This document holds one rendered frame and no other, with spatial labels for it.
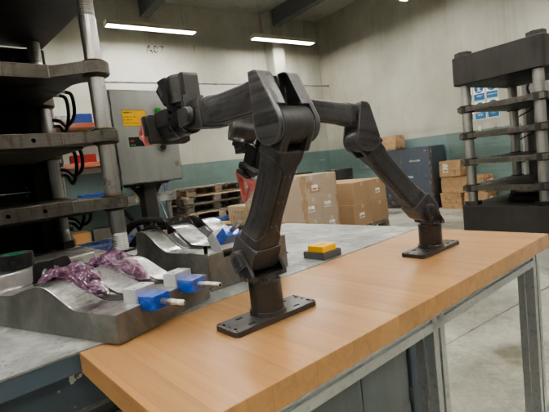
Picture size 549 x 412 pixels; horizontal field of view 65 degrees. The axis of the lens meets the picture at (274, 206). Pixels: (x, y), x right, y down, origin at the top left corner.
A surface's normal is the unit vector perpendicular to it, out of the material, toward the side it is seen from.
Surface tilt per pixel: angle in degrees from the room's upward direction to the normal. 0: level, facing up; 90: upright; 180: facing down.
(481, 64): 90
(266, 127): 90
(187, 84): 88
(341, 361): 90
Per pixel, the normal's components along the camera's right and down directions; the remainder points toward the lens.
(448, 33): -0.81, 0.14
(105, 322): -0.49, 0.14
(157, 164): 0.68, -0.01
